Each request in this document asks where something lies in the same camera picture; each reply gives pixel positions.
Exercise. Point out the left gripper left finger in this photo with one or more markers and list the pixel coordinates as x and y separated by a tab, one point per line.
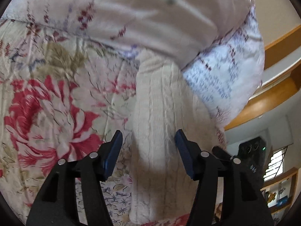
56	201

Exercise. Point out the beige cable-knit sweater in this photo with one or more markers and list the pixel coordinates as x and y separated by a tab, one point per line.
161	188

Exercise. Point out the floral bed sheet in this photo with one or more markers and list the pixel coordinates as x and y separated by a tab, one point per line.
62	97

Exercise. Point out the blue floral print pillow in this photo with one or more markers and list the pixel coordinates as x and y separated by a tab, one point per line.
228	73

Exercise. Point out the barred window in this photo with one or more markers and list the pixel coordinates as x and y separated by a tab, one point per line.
276	164

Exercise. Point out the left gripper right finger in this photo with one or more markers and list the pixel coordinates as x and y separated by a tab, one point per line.
242	203

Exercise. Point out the wooden padded headboard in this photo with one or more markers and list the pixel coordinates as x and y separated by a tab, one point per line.
281	78

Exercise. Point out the wooden shelf with items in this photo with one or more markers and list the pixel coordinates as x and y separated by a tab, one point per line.
279	192

